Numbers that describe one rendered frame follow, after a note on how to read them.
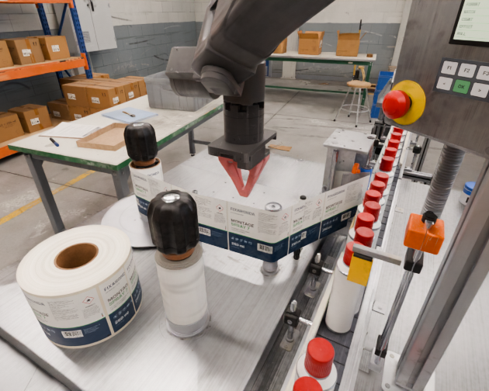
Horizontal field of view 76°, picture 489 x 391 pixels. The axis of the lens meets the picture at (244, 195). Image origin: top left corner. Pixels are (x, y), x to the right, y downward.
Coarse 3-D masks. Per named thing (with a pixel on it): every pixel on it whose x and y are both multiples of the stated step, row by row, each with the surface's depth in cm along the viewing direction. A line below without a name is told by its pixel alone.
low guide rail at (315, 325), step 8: (328, 288) 68; (328, 296) 66; (320, 304) 64; (320, 312) 62; (320, 320) 61; (312, 328) 59; (312, 336) 58; (304, 344) 56; (304, 352) 55; (288, 384) 50
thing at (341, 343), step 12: (396, 180) 118; (384, 216) 97; (384, 228) 92; (324, 312) 66; (324, 324) 64; (324, 336) 62; (336, 336) 62; (348, 336) 62; (336, 348) 59; (348, 348) 59; (336, 360) 57; (336, 384) 54
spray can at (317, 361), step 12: (312, 348) 37; (324, 348) 38; (300, 360) 40; (312, 360) 37; (324, 360) 36; (300, 372) 39; (312, 372) 38; (324, 372) 37; (336, 372) 39; (324, 384) 38
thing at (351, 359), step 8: (376, 248) 72; (376, 264) 67; (368, 280) 63; (368, 288) 62; (368, 296) 60; (368, 304) 58; (360, 312) 57; (360, 320) 55; (360, 328) 54; (360, 336) 53; (352, 344) 51; (352, 352) 50; (352, 360) 49; (352, 368) 48; (344, 376) 47; (344, 384) 46
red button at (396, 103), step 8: (392, 96) 42; (400, 96) 41; (408, 96) 42; (384, 104) 43; (392, 104) 42; (400, 104) 41; (408, 104) 41; (384, 112) 44; (392, 112) 42; (400, 112) 41
